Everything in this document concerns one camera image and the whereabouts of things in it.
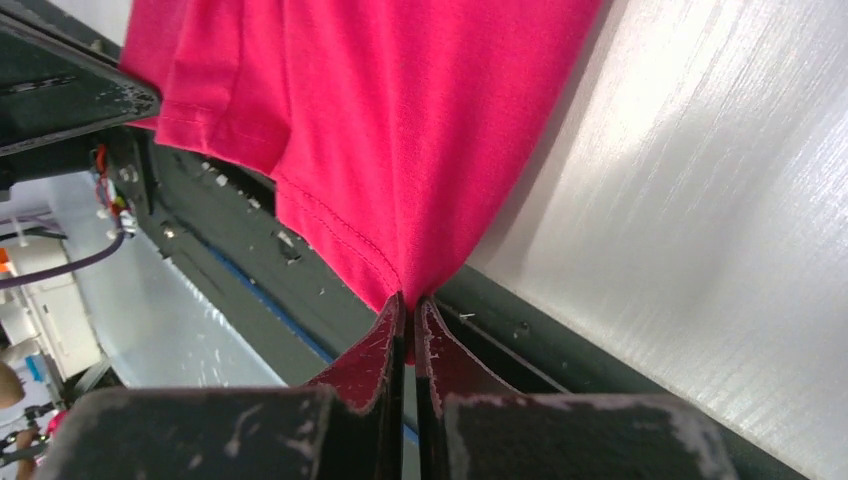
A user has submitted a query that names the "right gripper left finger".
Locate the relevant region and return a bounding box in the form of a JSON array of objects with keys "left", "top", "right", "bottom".
[{"left": 36, "top": 294, "right": 406, "bottom": 479}]

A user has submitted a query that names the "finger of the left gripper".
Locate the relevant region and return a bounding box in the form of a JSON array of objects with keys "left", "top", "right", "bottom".
[{"left": 1, "top": 13, "right": 160, "bottom": 156}]

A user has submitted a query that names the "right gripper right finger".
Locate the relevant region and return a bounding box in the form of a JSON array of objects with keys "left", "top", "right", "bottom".
[{"left": 414, "top": 298, "right": 737, "bottom": 479}]

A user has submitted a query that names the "pink t-shirt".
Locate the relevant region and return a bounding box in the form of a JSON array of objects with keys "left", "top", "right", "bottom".
[{"left": 120, "top": 1, "right": 600, "bottom": 309}]

